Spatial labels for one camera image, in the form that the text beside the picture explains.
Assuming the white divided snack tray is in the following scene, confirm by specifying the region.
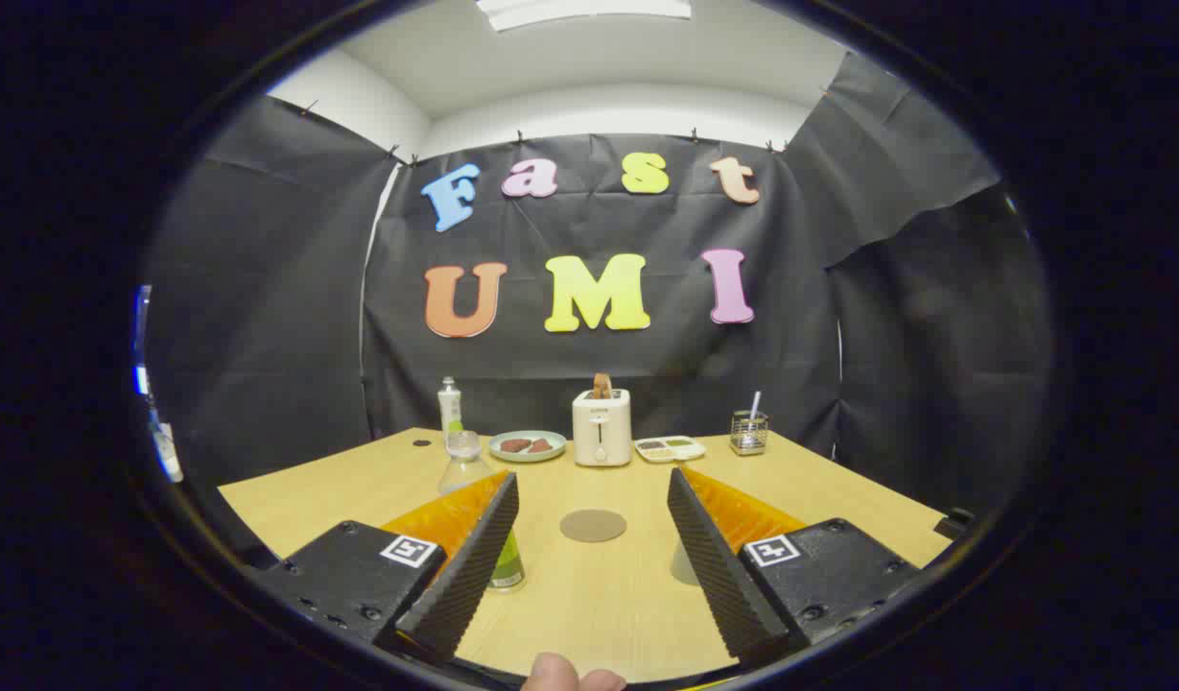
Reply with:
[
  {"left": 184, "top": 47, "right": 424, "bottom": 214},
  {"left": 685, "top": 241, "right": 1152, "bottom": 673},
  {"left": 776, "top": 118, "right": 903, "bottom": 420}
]
[{"left": 634, "top": 436, "right": 707, "bottom": 464}]

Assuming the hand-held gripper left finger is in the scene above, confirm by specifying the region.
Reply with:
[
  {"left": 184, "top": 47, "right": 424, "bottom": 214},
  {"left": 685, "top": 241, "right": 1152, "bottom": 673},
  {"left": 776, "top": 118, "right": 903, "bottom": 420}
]
[{"left": 253, "top": 470, "right": 521, "bottom": 665}]

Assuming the small white green bottle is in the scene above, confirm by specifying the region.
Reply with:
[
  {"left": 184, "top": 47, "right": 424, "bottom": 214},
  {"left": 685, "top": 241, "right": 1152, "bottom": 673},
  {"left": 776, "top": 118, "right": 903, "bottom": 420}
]
[{"left": 438, "top": 376, "right": 465, "bottom": 439}]

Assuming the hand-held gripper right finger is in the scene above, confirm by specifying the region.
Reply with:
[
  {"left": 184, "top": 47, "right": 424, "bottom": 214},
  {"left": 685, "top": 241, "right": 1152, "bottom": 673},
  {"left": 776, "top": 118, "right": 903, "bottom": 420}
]
[{"left": 666, "top": 466, "right": 926, "bottom": 670}]

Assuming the ceiling light panel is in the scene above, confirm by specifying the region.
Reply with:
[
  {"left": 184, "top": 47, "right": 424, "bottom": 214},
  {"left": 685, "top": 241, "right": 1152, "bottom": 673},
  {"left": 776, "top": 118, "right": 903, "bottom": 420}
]
[{"left": 476, "top": 0, "right": 693, "bottom": 33}]

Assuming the pale green plate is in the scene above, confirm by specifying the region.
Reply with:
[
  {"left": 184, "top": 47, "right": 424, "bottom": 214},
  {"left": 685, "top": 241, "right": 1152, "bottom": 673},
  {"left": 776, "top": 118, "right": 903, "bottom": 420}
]
[{"left": 488, "top": 430, "right": 568, "bottom": 464}]

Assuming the wooden table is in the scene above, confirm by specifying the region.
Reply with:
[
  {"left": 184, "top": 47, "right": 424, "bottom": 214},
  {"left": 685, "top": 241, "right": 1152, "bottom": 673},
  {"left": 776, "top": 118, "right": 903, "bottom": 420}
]
[{"left": 218, "top": 427, "right": 953, "bottom": 684}]

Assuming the pale grey cup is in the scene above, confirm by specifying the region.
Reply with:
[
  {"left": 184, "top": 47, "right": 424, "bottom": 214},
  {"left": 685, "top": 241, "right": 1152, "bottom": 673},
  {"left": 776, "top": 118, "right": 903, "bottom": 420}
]
[{"left": 670, "top": 536, "right": 705, "bottom": 587}]

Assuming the round brown coaster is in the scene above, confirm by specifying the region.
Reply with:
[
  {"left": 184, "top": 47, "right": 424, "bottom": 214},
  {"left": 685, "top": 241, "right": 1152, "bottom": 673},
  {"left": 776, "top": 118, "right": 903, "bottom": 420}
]
[{"left": 560, "top": 509, "right": 627, "bottom": 544}]

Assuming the white toaster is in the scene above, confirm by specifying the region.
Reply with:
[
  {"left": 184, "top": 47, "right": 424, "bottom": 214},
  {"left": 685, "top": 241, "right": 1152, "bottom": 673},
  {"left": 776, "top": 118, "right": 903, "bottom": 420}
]
[{"left": 572, "top": 389, "right": 633, "bottom": 467}]

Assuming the clear green-label juice bottle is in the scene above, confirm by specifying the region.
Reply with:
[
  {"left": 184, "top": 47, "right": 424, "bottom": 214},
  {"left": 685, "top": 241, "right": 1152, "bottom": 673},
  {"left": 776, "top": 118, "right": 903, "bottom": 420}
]
[{"left": 438, "top": 431, "right": 527, "bottom": 592}]

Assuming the wire mesh holder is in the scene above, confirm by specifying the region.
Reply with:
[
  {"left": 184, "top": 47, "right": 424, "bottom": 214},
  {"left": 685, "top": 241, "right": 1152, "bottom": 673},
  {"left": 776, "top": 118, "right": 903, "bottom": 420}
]
[{"left": 729, "top": 411, "right": 769, "bottom": 456}]

